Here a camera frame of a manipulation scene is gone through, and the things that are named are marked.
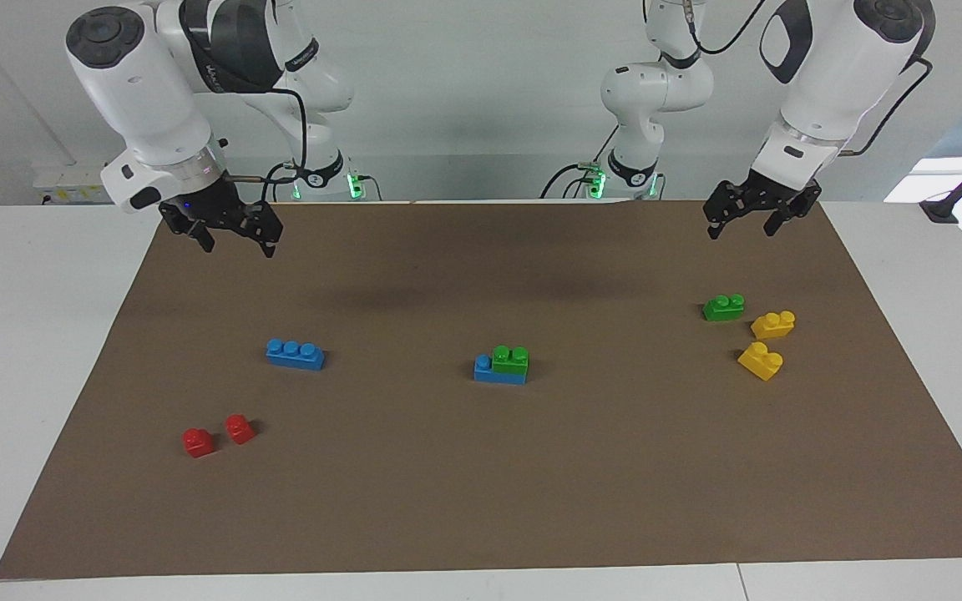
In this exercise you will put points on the white panel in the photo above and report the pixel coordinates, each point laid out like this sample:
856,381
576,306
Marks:
915,188

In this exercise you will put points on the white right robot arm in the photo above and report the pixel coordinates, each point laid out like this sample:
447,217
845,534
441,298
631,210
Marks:
155,92

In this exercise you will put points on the green two-stud toy brick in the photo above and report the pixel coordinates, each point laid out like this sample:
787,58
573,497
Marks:
723,308
512,361

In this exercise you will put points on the red one-stud toy brick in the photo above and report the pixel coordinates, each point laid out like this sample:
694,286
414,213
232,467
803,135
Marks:
198,443
240,430

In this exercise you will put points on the white wall box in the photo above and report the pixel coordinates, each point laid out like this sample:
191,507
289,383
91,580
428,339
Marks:
72,184

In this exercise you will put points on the brown table mat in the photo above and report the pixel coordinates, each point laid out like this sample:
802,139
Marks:
498,484

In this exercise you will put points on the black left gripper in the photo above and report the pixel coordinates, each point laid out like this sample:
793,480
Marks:
777,194

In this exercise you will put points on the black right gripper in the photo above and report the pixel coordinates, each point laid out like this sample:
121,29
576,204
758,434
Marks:
210,209

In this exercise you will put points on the blue three-stud toy brick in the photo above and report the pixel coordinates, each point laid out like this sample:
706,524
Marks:
485,373
295,356

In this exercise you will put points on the yellow two-stud toy brick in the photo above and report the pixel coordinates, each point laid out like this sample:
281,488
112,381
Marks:
761,361
773,325

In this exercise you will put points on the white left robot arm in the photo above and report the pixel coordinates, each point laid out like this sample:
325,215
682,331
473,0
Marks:
840,75

